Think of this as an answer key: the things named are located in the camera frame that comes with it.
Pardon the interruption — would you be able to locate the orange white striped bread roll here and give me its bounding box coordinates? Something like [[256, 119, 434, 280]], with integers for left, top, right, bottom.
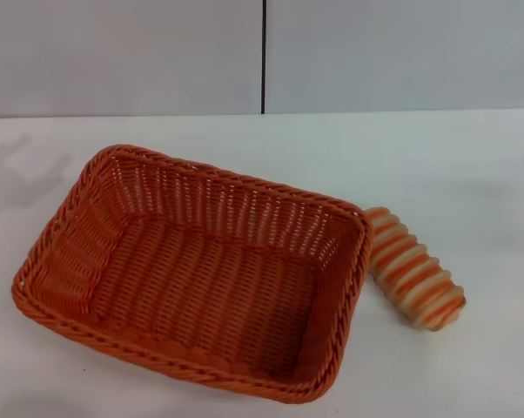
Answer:
[[363, 206, 468, 334]]

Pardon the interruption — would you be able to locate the orange woven plastic basket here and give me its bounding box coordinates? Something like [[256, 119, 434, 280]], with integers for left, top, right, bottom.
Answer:
[[10, 145, 374, 404]]

